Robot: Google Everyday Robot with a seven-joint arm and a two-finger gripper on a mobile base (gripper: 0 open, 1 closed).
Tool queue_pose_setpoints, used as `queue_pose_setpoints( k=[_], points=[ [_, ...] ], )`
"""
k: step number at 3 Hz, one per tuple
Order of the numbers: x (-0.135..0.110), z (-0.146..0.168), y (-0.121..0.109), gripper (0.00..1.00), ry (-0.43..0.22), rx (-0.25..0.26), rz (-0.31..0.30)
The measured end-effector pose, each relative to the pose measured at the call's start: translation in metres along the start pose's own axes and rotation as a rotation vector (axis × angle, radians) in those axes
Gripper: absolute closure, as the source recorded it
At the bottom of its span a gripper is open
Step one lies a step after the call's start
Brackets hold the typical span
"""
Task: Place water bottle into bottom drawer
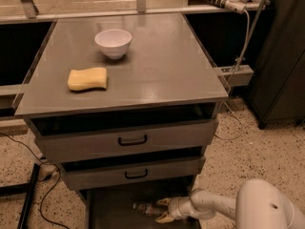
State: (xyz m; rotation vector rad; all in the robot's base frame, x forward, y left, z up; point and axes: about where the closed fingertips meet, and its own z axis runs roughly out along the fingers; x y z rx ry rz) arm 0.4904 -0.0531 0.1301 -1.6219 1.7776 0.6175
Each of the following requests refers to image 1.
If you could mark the grey drawer cabinet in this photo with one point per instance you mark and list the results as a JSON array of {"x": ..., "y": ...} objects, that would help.
[{"x": 163, "y": 67}]

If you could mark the white power strip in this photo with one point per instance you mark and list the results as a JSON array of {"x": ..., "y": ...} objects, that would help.
[{"x": 232, "y": 5}]

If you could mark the grey bottom drawer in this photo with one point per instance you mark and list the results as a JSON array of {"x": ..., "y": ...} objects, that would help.
[{"x": 112, "y": 207}]

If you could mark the clear plastic water bottle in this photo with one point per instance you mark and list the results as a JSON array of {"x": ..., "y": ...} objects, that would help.
[{"x": 150, "y": 209}]

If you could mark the grey middle drawer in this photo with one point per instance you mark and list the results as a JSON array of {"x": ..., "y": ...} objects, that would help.
[{"x": 117, "y": 170}]

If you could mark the yellow sponge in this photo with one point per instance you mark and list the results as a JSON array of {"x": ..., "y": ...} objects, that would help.
[{"x": 82, "y": 80}]

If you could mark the white ceramic bowl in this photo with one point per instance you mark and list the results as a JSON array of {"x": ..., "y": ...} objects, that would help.
[{"x": 113, "y": 43}]

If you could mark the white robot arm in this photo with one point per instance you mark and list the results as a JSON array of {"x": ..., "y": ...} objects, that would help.
[{"x": 258, "y": 205}]

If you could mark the grey top drawer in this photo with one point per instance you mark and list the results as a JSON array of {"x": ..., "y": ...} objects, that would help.
[{"x": 89, "y": 136}]

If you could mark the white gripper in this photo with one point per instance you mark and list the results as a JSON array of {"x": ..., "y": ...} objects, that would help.
[{"x": 175, "y": 208}]

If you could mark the grey metal rail frame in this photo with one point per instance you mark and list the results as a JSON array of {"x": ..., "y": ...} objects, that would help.
[{"x": 21, "y": 11}]

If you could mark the grey drawer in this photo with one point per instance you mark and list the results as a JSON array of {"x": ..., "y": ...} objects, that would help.
[
  {"x": 112, "y": 207},
  {"x": 117, "y": 170},
  {"x": 89, "y": 136}
]

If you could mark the dark side cabinet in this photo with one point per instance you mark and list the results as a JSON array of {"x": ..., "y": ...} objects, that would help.
[{"x": 277, "y": 89}]

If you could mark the black metal floor frame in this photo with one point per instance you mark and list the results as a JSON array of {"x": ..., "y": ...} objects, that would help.
[{"x": 26, "y": 189}]

